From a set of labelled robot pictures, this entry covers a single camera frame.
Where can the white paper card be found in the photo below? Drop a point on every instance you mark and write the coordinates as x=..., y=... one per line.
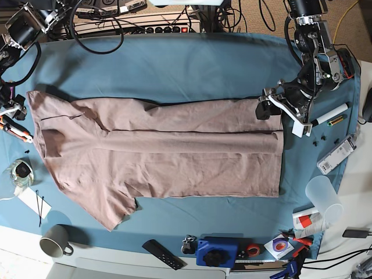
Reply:
x=28, y=197

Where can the white marker pen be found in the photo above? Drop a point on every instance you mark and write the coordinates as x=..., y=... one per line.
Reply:
x=338, y=110

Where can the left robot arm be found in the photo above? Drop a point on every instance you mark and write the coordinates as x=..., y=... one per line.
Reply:
x=323, y=68

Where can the frosted plastic cup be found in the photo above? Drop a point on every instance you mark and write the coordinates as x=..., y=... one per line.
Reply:
x=324, y=198

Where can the black cable ties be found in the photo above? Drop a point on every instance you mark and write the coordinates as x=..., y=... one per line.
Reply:
x=39, y=206

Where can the white red carton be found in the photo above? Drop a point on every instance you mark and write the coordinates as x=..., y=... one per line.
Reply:
x=308, y=222

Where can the white barcode package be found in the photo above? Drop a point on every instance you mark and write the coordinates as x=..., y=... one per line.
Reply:
x=338, y=154

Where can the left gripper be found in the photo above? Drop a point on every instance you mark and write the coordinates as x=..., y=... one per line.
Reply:
x=291, y=98

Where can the power strip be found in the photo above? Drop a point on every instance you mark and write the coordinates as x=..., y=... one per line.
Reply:
x=181, y=26

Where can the black remote control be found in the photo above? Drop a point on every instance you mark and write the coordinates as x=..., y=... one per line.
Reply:
x=156, y=249

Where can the glass jar with black item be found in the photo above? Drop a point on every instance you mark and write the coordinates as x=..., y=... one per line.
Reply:
x=19, y=173

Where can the orange utility knife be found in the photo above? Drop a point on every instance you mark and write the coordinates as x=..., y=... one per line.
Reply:
x=9, y=128

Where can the disc in paper sleeve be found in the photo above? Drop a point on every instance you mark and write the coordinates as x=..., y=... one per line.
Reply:
x=279, y=247

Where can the blue box with knob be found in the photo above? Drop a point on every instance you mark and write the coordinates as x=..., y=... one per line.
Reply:
x=216, y=252

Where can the teal table cloth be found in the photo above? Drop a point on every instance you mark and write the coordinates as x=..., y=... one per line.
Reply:
x=175, y=69

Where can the grey ceramic mug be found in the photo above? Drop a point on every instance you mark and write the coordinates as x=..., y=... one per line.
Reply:
x=55, y=242

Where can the green yellow battery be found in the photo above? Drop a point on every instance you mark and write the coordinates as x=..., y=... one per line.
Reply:
x=335, y=121

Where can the red tape roll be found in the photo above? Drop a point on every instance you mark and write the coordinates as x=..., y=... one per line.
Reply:
x=253, y=250

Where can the pink T-shirt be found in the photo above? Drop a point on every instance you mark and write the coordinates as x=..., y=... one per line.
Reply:
x=103, y=153

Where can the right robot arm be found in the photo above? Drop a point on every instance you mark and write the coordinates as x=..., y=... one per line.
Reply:
x=25, y=28

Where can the purple glue tube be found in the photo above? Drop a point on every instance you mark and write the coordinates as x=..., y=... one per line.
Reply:
x=11, y=92

